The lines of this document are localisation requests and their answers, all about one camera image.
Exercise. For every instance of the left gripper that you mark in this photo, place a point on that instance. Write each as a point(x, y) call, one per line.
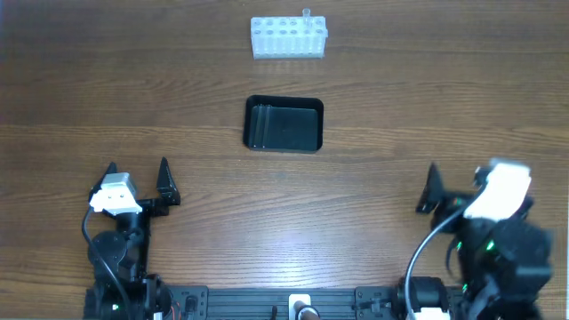
point(155, 207)

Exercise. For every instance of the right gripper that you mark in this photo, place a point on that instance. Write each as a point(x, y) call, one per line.
point(458, 199)

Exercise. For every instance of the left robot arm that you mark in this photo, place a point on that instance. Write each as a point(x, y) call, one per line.
point(111, 249)

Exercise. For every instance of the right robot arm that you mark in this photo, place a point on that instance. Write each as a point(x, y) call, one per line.
point(520, 253)

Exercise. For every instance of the black tray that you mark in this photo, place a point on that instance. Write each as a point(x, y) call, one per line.
point(293, 129)

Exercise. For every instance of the white test tube rack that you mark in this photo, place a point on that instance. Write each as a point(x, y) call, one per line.
point(284, 44)

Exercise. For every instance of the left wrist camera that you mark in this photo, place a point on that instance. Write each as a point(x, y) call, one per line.
point(115, 195)

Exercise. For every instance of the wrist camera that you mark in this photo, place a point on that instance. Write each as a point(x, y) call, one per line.
point(502, 191)
point(115, 195)

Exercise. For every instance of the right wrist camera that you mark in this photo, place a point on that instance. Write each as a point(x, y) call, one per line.
point(502, 191)

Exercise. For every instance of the mounting rail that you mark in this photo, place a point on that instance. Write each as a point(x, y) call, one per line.
point(249, 304)

